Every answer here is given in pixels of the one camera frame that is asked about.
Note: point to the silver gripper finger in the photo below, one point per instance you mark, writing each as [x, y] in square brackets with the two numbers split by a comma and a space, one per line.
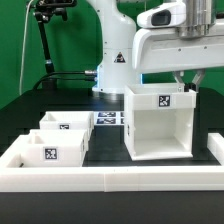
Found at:
[178, 78]
[195, 83]

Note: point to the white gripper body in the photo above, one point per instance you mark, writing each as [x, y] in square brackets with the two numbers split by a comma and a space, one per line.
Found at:
[162, 50]

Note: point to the white drawer cabinet box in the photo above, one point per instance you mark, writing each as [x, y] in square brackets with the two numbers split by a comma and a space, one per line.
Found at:
[158, 121]

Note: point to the white drawer tray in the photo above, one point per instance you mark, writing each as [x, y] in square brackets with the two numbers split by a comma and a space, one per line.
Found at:
[68, 120]
[54, 148]

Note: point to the white front drawer tray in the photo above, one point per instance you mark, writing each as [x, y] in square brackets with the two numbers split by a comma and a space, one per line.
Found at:
[54, 148]

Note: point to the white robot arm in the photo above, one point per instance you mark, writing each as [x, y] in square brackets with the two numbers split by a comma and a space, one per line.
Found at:
[115, 70]

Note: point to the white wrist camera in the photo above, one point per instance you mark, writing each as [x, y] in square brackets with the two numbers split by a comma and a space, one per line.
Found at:
[169, 14]

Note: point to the white marker base plate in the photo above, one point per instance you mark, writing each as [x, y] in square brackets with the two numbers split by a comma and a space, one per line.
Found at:
[110, 118]

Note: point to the black camera stand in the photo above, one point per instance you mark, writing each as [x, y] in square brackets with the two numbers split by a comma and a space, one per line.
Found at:
[44, 10]

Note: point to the white U-shaped border frame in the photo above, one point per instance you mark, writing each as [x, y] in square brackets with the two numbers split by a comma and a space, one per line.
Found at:
[15, 177]

